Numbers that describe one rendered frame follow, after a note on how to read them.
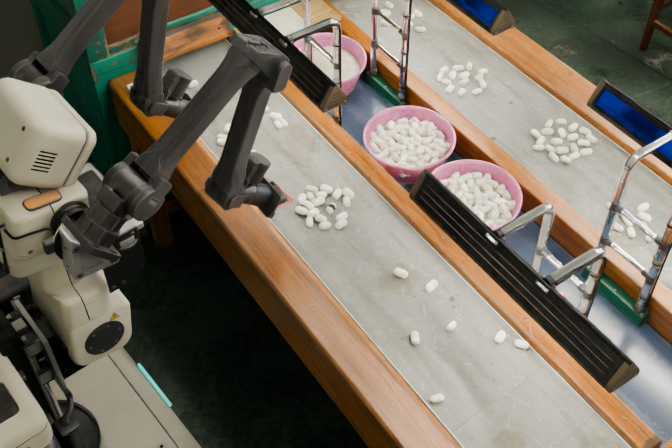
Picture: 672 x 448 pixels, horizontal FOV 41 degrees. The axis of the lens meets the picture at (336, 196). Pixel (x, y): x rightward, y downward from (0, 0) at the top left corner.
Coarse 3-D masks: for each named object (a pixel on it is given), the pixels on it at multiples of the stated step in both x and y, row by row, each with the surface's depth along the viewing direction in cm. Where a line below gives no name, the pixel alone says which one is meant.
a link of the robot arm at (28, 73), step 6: (24, 66) 200; (30, 66) 201; (36, 66) 201; (18, 72) 200; (24, 72) 200; (30, 72) 199; (36, 72) 200; (42, 72) 200; (18, 78) 200; (24, 78) 199; (30, 78) 198; (36, 78) 198
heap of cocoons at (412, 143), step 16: (384, 128) 267; (400, 128) 265; (416, 128) 265; (432, 128) 265; (384, 144) 260; (400, 144) 262; (416, 144) 260; (432, 144) 259; (448, 144) 260; (384, 160) 255; (400, 160) 255; (416, 160) 255; (432, 160) 255
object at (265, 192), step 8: (264, 184) 220; (256, 192) 216; (264, 192) 218; (272, 192) 220; (256, 200) 217; (264, 200) 219; (272, 200) 220; (280, 200) 218; (264, 208) 221; (272, 208) 219; (272, 216) 220
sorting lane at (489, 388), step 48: (192, 96) 276; (288, 144) 261; (288, 192) 247; (288, 240) 235; (336, 240) 235; (384, 240) 235; (336, 288) 224; (384, 288) 224; (384, 336) 214; (432, 336) 214; (480, 336) 214; (432, 384) 205; (480, 384) 205; (528, 384) 205; (480, 432) 197; (528, 432) 197; (576, 432) 197
